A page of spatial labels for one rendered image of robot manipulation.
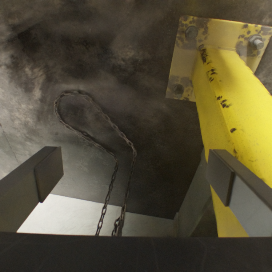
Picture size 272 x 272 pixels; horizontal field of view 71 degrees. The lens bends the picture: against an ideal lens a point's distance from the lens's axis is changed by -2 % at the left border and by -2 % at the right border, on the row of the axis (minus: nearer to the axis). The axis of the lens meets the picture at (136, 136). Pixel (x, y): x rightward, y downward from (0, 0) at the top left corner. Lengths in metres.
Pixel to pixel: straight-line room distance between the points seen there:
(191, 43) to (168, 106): 0.21
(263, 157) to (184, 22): 0.41
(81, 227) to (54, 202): 0.23
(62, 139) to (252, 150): 0.76
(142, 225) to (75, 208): 0.39
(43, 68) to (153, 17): 0.38
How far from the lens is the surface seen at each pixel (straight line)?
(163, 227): 1.21
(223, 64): 0.47
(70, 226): 1.17
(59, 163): 0.17
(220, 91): 0.35
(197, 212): 0.81
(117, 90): 0.66
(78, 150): 0.90
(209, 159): 0.17
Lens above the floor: 0.57
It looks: 49 degrees down
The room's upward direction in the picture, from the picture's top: 167 degrees counter-clockwise
